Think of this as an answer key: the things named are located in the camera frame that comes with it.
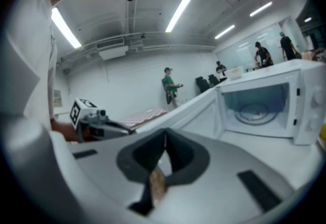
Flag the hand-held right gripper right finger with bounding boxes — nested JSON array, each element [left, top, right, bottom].
[[152, 128, 296, 224]]

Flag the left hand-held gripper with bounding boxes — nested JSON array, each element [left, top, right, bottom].
[[69, 98, 137, 143]]

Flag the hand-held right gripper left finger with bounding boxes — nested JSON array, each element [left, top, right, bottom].
[[57, 128, 168, 224]]

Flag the white microwave door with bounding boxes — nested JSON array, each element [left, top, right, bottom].
[[136, 87, 222, 140]]

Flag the glass microwave turntable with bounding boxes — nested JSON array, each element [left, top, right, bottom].
[[235, 102, 278, 126]]

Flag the white microwave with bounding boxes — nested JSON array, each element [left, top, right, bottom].
[[216, 59, 326, 146]]

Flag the pink checkered table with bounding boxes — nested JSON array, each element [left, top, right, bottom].
[[119, 107, 168, 128]]

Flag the white air conditioner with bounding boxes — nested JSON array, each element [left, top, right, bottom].
[[98, 44, 129, 61]]

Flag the black office chair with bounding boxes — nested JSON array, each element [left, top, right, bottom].
[[195, 76, 211, 94], [208, 74, 220, 88]]

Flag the ceiling light strip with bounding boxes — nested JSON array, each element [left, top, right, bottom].
[[50, 6, 83, 49], [165, 0, 192, 33], [214, 24, 236, 40], [249, 1, 273, 18]]

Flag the person's white shirt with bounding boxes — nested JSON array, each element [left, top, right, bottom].
[[7, 0, 58, 132]]

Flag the wall poster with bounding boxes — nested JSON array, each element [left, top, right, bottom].
[[53, 90, 63, 108]]

